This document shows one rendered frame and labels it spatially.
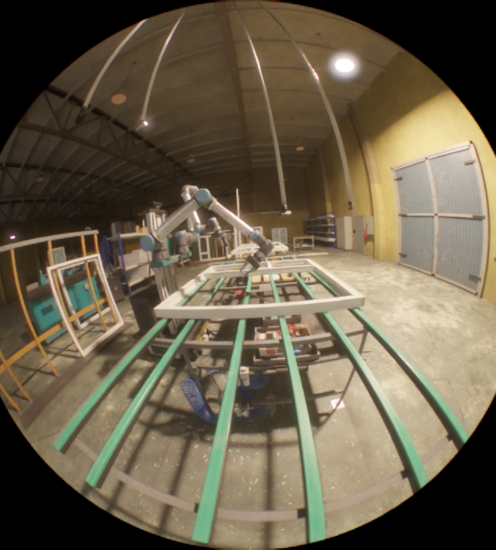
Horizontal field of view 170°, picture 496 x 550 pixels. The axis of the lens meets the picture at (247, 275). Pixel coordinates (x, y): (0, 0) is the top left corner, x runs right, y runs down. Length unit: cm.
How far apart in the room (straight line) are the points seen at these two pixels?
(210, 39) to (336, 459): 889
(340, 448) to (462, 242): 569
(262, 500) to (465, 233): 632
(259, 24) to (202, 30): 171
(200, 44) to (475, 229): 964
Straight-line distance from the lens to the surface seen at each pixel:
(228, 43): 542
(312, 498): 52
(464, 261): 610
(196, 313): 112
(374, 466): 155
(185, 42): 767
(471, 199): 609
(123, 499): 170
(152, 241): 145
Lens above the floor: 137
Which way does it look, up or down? 14 degrees down
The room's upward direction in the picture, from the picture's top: 6 degrees counter-clockwise
